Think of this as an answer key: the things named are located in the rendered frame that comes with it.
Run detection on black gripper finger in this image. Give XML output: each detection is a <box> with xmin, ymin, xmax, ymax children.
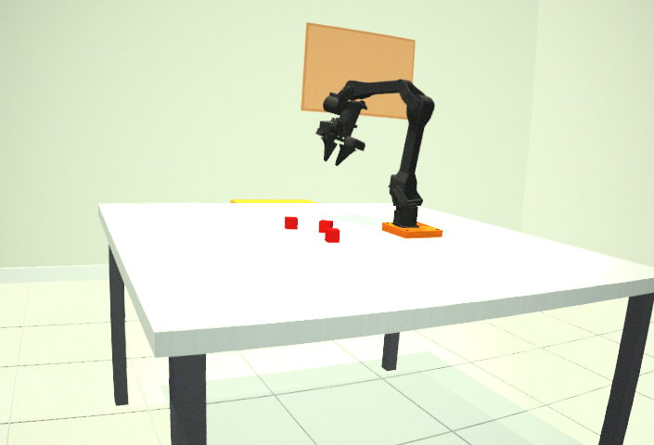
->
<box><xmin>335</xmin><ymin>144</ymin><xmax>356</xmax><ymax>166</ymax></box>
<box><xmin>321</xmin><ymin>137</ymin><xmax>337</xmax><ymax>161</ymax></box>

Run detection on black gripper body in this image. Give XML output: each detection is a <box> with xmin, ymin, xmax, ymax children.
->
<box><xmin>315</xmin><ymin>115</ymin><xmax>365</xmax><ymax>151</ymax></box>

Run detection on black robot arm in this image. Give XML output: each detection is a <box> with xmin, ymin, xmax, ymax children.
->
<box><xmin>319</xmin><ymin>79</ymin><xmax>434</xmax><ymax>228</ymax></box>

